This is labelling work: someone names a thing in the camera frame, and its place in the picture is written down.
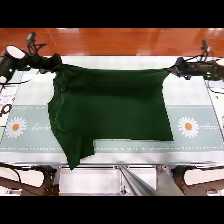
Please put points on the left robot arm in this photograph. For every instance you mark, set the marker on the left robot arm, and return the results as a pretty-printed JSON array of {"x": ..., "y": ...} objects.
[{"x": 14, "y": 60}]

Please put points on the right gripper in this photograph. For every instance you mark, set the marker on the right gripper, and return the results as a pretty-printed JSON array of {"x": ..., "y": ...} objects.
[{"x": 179, "y": 68}]

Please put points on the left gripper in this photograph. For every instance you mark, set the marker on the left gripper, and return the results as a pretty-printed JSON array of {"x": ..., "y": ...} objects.
[{"x": 52, "y": 62}]

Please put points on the silver frame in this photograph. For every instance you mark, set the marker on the silver frame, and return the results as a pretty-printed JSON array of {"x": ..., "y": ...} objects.
[{"x": 141, "y": 186}]

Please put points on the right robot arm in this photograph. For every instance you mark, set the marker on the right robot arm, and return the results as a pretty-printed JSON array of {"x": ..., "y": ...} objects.
[{"x": 208, "y": 69}]

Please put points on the dark green T-shirt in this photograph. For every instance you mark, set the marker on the dark green T-shirt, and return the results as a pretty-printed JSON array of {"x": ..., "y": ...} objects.
[{"x": 110, "y": 106}]

